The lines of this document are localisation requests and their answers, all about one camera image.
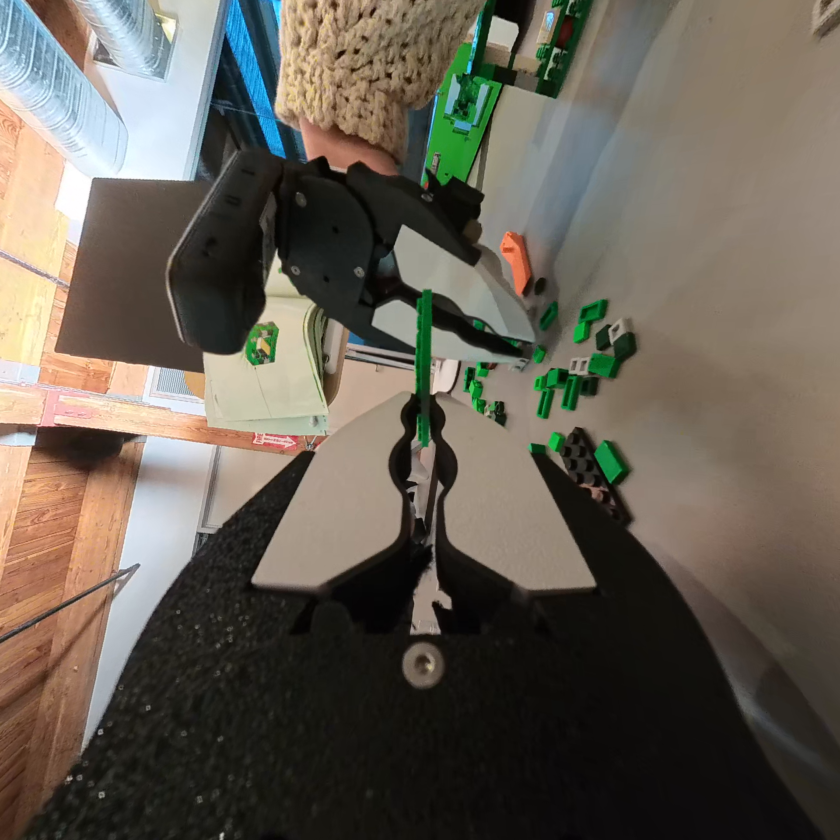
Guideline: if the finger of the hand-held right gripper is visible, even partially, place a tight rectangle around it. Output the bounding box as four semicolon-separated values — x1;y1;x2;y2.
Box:
392;223;538;347
371;297;527;365

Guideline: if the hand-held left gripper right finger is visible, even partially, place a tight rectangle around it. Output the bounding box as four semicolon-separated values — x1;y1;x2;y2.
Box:
432;395;598;597

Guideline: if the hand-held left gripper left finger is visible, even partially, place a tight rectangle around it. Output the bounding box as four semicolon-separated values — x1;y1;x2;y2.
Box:
251;391;418;597

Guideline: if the green lego baseplate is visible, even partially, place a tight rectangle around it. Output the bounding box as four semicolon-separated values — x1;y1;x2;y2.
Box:
413;287;439;452

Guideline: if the pile of small lego pieces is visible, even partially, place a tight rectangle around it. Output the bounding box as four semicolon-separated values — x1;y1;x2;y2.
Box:
462;298;639;463

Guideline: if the person's right forearm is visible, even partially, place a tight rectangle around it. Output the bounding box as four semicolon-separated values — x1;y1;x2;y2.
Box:
274;0;492;166

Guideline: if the black lego plate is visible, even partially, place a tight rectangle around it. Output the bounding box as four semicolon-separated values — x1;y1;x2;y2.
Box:
563;427;634;527

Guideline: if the flat green lego tile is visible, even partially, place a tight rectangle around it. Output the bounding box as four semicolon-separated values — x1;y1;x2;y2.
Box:
593;439;631;488

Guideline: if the green lego box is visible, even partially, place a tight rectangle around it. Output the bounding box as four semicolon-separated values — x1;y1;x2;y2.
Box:
423;39;508;189

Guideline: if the small green lego model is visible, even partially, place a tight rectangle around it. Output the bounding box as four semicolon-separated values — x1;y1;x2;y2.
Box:
533;0;595;101

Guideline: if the person's right hand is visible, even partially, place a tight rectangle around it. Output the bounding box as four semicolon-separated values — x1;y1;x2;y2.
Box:
299;121;403;179

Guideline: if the orange brick separator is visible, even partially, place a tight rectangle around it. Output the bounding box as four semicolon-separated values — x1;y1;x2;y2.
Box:
499;231;534;298

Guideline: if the white book stand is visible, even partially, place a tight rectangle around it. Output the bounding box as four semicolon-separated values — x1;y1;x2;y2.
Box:
185;308;462;455

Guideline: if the open instruction booklet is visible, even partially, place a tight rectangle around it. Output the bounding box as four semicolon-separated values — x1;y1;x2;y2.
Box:
203;276;332;425

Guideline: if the large blue-lit window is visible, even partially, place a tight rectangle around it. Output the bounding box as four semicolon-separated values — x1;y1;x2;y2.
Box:
197;0;309;183

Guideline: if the black flat panel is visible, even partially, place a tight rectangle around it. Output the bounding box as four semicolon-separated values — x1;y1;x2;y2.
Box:
54;177;228;370

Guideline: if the wooden pillar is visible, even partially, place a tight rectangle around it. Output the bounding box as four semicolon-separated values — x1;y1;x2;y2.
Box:
0;381;317;451

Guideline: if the black metal rod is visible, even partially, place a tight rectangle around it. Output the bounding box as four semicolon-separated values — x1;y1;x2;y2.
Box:
0;562;143;645

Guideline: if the white wall vent grille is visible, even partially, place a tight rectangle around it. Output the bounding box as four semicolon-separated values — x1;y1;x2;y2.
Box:
150;366;206;403

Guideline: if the silver ventilation duct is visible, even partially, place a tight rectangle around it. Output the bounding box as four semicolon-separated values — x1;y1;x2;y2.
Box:
71;0;179;81
0;0;130;175

